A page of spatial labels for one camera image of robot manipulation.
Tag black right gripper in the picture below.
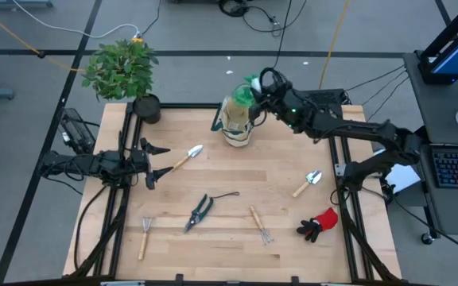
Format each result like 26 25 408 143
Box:
247 79 293 122

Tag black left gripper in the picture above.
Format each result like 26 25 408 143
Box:
127 137 174 191

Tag green white spray bottle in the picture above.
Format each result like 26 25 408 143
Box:
231 74 262 109

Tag narrow silver trowel wooden handle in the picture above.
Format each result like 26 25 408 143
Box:
172 144 204 172

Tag green pruning shears with strap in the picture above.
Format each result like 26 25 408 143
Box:
184 191 241 234

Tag three-prong rake wooden handle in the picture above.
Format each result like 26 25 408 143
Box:
137 216 153 261

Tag wide silver shovel wooden handle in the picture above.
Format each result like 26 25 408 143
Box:
291 170 324 199

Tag claw cultivator wooden handle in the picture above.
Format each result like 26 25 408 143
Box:
249 205 275 245

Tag red black garden glove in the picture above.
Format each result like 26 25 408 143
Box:
296 207 340 244

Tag beige green canvas garden bag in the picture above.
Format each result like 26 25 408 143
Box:
211 95 256 148

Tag black power supply box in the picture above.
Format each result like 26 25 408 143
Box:
304 87 349 108
57 107 97 155

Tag green potted plant black pot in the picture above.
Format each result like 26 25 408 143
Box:
80 38 162 125

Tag white paper sheet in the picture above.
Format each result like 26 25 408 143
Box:
383 162 421 195

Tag grey side table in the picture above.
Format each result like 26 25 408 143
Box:
402 51 458 146

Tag grey laptop backlit keyboard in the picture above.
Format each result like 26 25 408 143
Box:
418 143 458 236

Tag black aluminium table frame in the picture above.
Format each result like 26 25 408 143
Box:
69 102 403 284

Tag coiled black cable bundle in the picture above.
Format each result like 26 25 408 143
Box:
217 0 308 37

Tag yellow cable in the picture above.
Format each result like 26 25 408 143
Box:
0 2 87 73
318 0 351 91

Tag white cable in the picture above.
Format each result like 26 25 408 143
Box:
12 0 141 40

